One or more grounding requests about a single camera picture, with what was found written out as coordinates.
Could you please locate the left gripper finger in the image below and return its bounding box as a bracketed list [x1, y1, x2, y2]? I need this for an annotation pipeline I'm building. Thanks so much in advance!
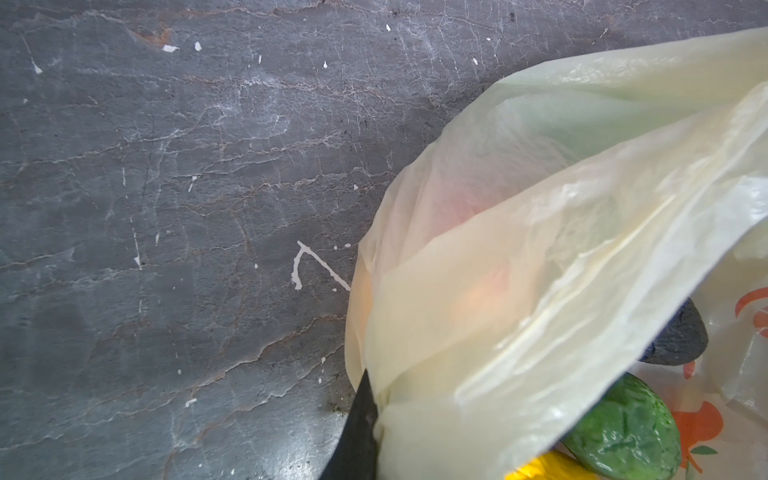
[319, 371, 378, 480]

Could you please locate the cream plastic shopping bag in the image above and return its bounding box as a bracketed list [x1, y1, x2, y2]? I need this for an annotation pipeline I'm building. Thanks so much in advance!
[345, 28, 767, 479]

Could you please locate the green fake pepper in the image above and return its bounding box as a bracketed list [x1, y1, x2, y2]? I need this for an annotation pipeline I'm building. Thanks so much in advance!
[561, 373, 682, 480]

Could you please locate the dark fake avocado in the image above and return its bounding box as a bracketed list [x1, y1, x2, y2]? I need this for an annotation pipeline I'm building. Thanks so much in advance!
[640, 298, 709, 366]

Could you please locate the yellow fake banana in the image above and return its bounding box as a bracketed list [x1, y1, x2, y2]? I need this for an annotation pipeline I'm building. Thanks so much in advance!
[504, 450, 600, 480]

